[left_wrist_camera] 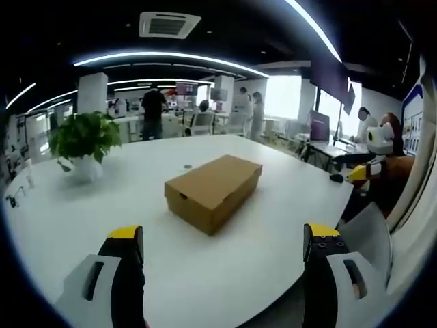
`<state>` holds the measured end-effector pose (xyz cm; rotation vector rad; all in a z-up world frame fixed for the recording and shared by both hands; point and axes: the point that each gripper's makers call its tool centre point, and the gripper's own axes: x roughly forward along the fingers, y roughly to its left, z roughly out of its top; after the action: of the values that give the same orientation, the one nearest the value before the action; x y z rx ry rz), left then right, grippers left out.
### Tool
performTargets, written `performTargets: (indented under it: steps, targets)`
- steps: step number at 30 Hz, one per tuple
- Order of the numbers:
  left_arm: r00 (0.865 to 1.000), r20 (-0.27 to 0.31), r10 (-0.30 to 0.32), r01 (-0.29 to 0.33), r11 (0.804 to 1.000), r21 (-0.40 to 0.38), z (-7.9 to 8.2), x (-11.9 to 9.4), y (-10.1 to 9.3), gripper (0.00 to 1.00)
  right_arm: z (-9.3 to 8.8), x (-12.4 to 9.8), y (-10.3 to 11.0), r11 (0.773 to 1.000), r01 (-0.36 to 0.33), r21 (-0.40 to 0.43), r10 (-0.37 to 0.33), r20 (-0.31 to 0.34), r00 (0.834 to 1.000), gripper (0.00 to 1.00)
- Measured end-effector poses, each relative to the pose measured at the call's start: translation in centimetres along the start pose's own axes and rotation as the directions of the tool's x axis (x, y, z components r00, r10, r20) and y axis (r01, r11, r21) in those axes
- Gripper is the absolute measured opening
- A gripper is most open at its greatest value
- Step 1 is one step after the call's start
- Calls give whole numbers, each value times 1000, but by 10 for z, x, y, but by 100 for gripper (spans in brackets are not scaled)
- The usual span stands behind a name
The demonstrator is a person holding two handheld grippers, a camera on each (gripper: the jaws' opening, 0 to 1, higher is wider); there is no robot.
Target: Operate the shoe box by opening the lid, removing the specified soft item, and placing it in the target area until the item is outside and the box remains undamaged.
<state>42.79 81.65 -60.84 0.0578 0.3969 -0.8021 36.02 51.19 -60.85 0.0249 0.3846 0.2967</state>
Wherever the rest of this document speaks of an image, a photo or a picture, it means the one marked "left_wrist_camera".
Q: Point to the small black clip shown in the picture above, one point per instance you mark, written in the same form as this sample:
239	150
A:
13	201

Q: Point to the brown cardboard shoe box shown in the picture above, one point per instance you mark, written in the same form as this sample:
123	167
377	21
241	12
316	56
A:
215	184

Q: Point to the white plant pot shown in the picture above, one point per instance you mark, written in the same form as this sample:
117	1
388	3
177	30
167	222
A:
85	167

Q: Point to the small black object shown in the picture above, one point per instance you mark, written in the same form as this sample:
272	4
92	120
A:
336	178

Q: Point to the computer monitor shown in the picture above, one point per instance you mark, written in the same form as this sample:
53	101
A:
319	125

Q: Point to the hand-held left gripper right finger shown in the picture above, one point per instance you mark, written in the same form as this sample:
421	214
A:
321	290

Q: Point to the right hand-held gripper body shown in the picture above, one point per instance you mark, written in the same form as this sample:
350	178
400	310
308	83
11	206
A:
384	138

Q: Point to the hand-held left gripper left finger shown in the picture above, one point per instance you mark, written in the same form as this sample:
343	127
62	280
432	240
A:
126	290

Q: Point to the green potted plant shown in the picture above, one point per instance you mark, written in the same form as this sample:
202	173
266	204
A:
85	135

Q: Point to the person's white clothing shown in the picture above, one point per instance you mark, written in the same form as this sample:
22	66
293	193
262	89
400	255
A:
418	205

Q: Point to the small round table socket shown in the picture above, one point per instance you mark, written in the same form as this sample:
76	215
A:
188	167

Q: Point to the ceiling air conditioner vent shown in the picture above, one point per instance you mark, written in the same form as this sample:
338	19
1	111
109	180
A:
169	24

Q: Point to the wall poster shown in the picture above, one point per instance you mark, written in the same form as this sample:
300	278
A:
413	126

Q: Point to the grey chair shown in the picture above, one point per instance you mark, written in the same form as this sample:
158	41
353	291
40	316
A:
370	232

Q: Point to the long ceiling light strip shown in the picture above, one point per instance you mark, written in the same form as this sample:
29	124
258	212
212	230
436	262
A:
317	30

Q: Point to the white office chair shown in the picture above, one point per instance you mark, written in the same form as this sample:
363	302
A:
201	123

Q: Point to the dark hanging screen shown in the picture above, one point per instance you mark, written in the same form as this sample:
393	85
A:
333	78

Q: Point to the curved ceiling light strip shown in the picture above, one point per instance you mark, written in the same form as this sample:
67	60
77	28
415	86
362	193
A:
164	56

